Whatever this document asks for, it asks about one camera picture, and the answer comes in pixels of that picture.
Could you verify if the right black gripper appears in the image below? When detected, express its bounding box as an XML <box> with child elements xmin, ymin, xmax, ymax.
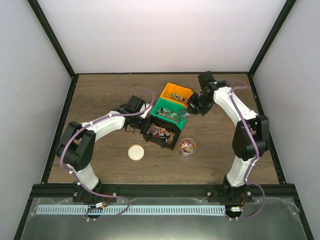
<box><xmin>186</xmin><ymin>92</ymin><xmax>212</xmax><ymax>116</ymax></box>

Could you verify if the orange candy bin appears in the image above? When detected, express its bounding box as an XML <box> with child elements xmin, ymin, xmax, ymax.
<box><xmin>160</xmin><ymin>82</ymin><xmax>194</xmax><ymax>106</ymax></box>

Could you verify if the green candy bin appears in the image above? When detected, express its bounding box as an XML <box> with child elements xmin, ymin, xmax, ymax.
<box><xmin>150</xmin><ymin>98</ymin><xmax>186</xmax><ymax>131</ymax></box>

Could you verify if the black candy bin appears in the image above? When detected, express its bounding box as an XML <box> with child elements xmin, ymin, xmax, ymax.
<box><xmin>140</xmin><ymin>116</ymin><xmax>182</xmax><ymax>151</ymax></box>

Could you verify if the clear plastic jar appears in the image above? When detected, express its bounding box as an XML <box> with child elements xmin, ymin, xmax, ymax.
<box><xmin>178</xmin><ymin>138</ymin><xmax>196</xmax><ymax>157</ymax></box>

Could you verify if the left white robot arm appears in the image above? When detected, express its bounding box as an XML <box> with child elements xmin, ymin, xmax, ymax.
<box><xmin>56</xmin><ymin>95</ymin><xmax>154</xmax><ymax>202</ymax></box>

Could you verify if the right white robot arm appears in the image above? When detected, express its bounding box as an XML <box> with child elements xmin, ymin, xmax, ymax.
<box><xmin>187</xmin><ymin>71</ymin><xmax>270</xmax><ymax>202</ymax></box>

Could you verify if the cream jar lid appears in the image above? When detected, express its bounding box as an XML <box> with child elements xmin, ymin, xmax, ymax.
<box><xmin>127</xmin><ymin>144</ymin><xmax>145</xmax><ymax>161</ymax></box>

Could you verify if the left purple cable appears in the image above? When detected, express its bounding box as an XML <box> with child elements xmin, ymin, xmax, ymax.
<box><xmin>59</xmin><ymin>89</ymin><xmax>155</xmax><ymax>222</ymax></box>

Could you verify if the purple cable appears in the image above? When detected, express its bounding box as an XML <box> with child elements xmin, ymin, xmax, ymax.
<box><xmin>59</xmin><ymin>89</ymin><xmax>155</xmax><ymax>222</ymax></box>
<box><xmin>224</xmin><ymin>79</ymin><xmax>267</xmax><ymax>221</ymax></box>

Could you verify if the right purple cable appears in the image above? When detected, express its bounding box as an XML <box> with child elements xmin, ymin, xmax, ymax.
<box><xmin>224</xmin><ymin>79</ymin><xmax>267</xmax><ymax>221</ymax></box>

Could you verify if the black front frame beam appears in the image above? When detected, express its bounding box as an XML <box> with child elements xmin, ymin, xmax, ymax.
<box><xmin>30</xmin><ymin>183</ymin><xmax>298</xmax><ymax>201</ymax></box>

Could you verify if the light blue slotted rail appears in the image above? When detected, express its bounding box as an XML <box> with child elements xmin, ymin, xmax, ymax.
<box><xmin>36</xmin><ymin>204</ymin><xmax>226</xmax><ymax>216</ymax></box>

